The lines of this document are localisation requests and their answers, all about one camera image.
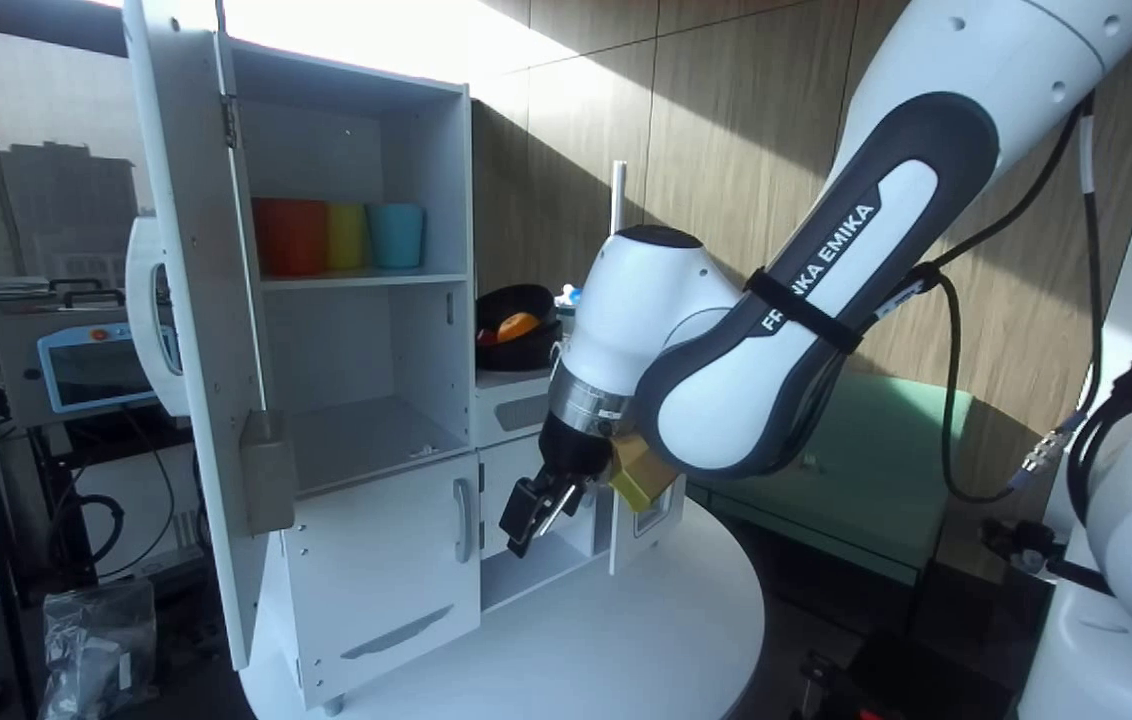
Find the white upright pole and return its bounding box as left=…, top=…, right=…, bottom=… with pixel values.
left=605, top=157, right=634, bottom=247

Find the red toy cup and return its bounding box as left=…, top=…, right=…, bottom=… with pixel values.
left=252, top=196, right=334, bottom=278

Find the light blue toy cup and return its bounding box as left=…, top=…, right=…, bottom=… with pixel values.
left=364, top=199, right=431, bottom=276

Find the orange toy fruit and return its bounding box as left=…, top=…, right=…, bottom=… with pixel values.
left=493, top=308, right=545, bottom=344

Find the black base cable plug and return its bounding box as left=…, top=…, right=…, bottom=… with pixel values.
left=980, top=515, right=1115, bottom=596

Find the yellowish wrist camera mount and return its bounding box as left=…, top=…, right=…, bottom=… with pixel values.
left=605, top=430, right=690, bottom=520

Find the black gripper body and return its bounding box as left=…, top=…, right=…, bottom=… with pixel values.
left=531, top=411, right=615, bottom=515

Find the clear plastic bag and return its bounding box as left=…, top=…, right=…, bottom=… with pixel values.
left=42, top=572, right=165, bottom=720

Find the oven door with window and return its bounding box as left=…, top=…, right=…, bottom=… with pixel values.
left=596, top=457, right=694, bottom=579

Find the round white table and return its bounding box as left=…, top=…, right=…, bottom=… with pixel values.
left=239, top=495, right=767, bottom=720

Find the short white fridge door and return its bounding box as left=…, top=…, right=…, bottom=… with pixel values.
left=286, top=450, right=485, bottom=706

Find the black toy pot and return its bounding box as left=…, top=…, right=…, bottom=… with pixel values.
left=473, top=278, right=564, bottom=375

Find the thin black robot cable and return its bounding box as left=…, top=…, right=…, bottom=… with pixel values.
left=915, top=96, right=1108, bottom=510

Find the yellow-green toy cup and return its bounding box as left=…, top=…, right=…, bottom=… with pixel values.
left=326, top=199, right=372, bottom=276

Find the white toy kitchen body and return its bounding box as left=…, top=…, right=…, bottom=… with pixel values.
left=220, top=36, right=695, bottom=710

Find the grey equipment cabinet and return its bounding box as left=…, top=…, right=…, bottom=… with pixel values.
left=0, top=139, right=142, bottom=322

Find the green padded mat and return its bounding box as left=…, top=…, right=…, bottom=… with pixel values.
left=695, top=372, right=980, bottom=588

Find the blue screen teach pendant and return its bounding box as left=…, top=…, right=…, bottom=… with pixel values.
left=32, top=314, right=157, bottom=420

